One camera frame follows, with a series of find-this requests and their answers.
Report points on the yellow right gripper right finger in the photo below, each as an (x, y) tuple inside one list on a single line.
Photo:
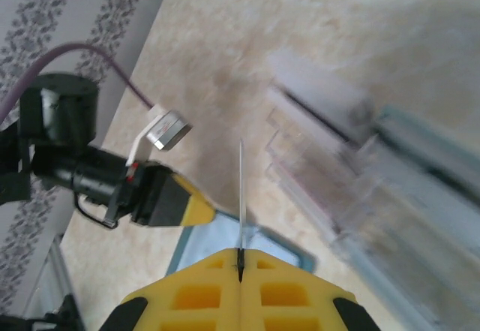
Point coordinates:
[(285, 297)]

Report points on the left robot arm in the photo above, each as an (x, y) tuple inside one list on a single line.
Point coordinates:
[(56, 316)]

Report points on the clear acrylic card stand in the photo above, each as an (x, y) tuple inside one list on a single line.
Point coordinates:
[(375, 181)]

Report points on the white plastic credit card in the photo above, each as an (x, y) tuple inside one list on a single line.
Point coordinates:
[(242, 196)]

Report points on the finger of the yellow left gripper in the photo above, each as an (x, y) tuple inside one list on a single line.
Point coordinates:
[(198, 214)]

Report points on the blue leather card holder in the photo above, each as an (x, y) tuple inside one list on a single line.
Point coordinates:
[(202, 244)]

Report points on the aluminium front frame beam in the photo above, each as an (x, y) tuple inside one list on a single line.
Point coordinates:
[(48, 271)]

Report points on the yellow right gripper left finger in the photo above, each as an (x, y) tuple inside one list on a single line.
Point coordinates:
[(195, 297)]

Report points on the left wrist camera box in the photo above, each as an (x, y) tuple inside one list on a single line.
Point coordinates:
[(168, 130)]

